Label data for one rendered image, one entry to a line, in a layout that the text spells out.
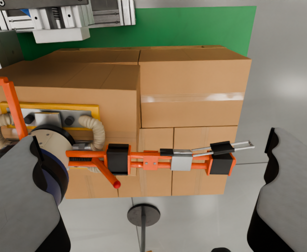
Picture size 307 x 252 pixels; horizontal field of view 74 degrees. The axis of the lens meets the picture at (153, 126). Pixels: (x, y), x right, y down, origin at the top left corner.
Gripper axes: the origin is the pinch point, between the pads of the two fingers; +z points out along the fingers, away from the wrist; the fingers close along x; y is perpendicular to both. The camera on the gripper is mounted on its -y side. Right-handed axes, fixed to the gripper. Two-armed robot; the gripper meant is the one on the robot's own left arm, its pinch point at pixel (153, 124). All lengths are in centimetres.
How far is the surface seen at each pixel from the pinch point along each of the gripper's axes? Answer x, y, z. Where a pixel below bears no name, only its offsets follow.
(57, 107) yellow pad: -33, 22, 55
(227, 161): 25, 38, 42
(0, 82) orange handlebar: -40, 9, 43
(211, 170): 20, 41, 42
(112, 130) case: -15, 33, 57
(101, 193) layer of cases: -39, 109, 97
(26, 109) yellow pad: -44, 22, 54
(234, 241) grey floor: 108, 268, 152
